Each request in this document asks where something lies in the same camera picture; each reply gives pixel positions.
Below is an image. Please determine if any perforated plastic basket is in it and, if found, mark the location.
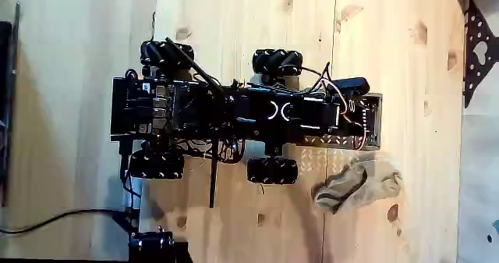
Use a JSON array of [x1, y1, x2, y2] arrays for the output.
[[299, 92, 384, 152]]

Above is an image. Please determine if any beige sock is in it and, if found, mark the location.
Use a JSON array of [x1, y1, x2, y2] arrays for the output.
[[313, 158, 403, 215]]

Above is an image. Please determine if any black mecanum wheel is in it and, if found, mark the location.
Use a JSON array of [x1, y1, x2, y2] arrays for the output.
[[252, 48, 304, 77], [246, 156, 299, 185], [128, 149, 186, 180], [140, 40, 195, 70]]

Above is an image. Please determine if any black perforated metal bracket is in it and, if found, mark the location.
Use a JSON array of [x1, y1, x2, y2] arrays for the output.
[[462, 0, 499, 108]]

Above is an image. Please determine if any black mobile base chassis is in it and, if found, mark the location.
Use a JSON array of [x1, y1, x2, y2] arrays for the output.
[[110, 69, 250, 165]]

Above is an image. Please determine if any black electronic device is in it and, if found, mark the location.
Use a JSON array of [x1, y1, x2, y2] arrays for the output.
[[127, 226, 193, 263]]

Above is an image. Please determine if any black antenna rod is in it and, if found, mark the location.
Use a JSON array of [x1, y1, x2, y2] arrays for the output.
[[209, 136, 218, 209], [165, 37, 224, 97]]

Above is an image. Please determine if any black oval camera box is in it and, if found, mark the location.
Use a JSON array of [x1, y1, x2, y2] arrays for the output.
[[334, 76, 371, 97]]

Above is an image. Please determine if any black power cable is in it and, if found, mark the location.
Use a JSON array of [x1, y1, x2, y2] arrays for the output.
[[0, 208, 132, 235]]

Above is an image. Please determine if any dark panel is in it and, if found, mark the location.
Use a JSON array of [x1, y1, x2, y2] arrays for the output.
[[0, 1, 21, 208]]

